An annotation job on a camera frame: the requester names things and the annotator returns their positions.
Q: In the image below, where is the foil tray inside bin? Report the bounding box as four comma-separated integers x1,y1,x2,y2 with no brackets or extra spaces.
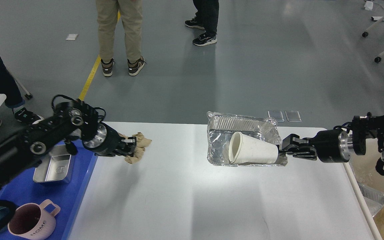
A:
357,182,384,217

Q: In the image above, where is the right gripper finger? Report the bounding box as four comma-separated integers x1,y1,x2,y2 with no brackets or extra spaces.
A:
279,148,317,161
281,134,315,149

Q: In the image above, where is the grey office chair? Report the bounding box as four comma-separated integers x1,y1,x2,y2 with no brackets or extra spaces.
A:
7,69,33,100

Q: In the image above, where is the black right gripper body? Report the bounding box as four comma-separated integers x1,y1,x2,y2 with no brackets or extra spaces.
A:
314,129,350,163

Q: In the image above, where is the aluminium foil tray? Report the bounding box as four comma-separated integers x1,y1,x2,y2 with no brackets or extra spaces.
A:
207,111,288,167

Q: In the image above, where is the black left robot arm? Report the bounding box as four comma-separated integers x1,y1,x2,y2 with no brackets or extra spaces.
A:
0,94,138,230

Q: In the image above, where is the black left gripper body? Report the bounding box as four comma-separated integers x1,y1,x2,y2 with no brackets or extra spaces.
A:
82,123,127,157

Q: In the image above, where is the white paper cup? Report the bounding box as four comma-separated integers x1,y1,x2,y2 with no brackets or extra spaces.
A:
228,132,278,164

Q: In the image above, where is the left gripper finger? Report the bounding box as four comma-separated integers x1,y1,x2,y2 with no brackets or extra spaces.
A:
119,138,137,157

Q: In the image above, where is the right floor outlet plate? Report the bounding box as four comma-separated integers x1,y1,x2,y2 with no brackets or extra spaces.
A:
285,110,302,122

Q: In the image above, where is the stainless steel rectangular tray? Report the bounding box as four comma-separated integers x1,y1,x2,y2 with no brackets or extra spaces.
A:
33,145,76,185

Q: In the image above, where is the pink mug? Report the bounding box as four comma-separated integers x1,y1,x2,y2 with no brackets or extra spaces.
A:
7,199,61,240

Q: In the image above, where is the person in beige trousers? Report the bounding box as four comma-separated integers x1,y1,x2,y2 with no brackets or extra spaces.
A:
95,0,146,77

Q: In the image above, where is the person in black trousers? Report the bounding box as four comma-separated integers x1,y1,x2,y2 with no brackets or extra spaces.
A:
185,0,219,46

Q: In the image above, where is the white plastic bin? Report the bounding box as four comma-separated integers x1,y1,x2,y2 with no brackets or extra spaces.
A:
345,139,384,240

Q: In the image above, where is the blue plastic tray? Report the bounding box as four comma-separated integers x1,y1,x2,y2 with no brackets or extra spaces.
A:
0,140,97,240

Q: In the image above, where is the floor outlet plate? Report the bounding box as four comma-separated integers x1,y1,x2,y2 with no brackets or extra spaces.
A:
285,110,302,122
268,110,285,122

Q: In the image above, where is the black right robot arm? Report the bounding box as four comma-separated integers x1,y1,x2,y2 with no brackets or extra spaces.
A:
278,112,384,176

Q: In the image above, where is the brown paper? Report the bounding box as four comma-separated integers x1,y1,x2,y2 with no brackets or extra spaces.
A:
121,132,152,164

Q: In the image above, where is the left floor outlet plate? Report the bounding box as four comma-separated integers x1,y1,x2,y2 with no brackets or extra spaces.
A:
268,110,285,122

